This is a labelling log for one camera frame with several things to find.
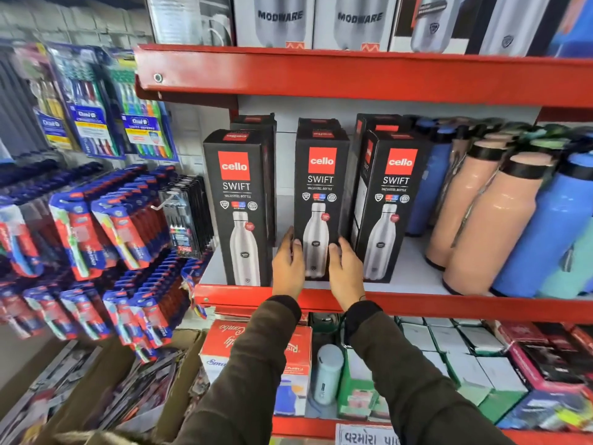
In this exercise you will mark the person's right hand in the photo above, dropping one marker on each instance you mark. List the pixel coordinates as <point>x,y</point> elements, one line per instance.
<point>347,278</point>

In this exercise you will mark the person's left hand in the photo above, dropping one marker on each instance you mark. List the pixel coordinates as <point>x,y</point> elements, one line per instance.
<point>287,273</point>

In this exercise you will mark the person's left thumb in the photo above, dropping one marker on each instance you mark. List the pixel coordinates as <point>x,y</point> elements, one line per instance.
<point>297,253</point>

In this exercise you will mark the person's right thumb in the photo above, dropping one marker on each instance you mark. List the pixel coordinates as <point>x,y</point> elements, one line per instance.
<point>333,258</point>

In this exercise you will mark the black steel bottle carton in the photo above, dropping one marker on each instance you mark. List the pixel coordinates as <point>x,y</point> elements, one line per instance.
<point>322,180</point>

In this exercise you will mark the person's right forearm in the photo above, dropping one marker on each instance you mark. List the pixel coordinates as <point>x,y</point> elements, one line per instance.
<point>407,384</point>

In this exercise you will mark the person's left forearm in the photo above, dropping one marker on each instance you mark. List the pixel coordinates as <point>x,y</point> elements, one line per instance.
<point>245,375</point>

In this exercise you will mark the row of black bottle boxes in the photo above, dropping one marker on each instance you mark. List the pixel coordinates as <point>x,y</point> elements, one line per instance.
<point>238,189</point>

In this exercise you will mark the row of black toothbrush packs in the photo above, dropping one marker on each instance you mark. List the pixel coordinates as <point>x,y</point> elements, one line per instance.
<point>187,217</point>

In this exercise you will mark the red metal shelf board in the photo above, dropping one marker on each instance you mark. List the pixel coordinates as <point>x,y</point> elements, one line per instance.
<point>301,427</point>
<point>440,304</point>
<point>361,76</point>

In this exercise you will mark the red and white carton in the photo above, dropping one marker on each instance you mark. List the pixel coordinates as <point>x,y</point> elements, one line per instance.
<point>222,342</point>

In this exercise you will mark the pale green small bottle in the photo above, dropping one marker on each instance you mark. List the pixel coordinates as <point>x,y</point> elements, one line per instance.
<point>328,375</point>

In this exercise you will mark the blue bottle with black band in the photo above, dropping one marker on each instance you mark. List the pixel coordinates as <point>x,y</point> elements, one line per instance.
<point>546,227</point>
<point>431,185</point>

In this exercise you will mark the peach bottle with black band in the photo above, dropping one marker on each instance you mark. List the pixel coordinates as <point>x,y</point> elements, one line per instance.
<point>495,227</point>
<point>456,203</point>

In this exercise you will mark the green carton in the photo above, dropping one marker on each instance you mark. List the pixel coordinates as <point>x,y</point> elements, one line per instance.
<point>359,393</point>

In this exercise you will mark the white metal display hook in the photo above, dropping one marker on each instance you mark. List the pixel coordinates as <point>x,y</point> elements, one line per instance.
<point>164,202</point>

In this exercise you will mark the stack of white green boxes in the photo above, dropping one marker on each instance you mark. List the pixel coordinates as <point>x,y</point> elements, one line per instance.
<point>463,361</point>

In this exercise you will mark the white shelf price label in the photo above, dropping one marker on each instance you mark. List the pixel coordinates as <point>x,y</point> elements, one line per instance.
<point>366,435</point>

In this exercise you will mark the brown cardboard box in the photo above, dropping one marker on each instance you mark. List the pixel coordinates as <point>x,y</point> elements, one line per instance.
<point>178,389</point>

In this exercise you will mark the rows of red blue toothbrush packs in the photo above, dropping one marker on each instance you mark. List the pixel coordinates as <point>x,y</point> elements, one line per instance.
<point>102,236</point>

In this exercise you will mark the multicolour toothbrush multipack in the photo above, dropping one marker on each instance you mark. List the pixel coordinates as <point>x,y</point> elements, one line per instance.
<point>46,101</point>
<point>88,101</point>
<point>141,111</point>

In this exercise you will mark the pink and black carton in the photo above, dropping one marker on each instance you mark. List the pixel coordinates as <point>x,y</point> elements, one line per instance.
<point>546,356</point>

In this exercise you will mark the white box with steel bottle print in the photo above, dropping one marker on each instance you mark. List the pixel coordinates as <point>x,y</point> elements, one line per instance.
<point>356,20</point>
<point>278,18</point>

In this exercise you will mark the teal bottle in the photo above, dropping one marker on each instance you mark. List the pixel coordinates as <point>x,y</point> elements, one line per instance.
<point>572,273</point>

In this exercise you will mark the black white bottle box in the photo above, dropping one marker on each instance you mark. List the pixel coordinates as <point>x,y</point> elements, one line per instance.
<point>435,23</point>

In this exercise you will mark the grey mug box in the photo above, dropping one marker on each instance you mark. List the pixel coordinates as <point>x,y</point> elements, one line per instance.
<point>190,18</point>

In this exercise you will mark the colourful printed carton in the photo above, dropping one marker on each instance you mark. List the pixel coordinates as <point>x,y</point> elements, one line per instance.
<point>546,410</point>

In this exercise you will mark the pile of flat packets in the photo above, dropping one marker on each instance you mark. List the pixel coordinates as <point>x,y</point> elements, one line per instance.
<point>69,393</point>

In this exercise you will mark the black bottle box with grey flask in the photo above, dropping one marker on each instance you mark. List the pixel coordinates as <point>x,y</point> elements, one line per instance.
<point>514,23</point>

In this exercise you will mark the blue box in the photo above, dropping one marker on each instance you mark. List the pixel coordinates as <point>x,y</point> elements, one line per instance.
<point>577,32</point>

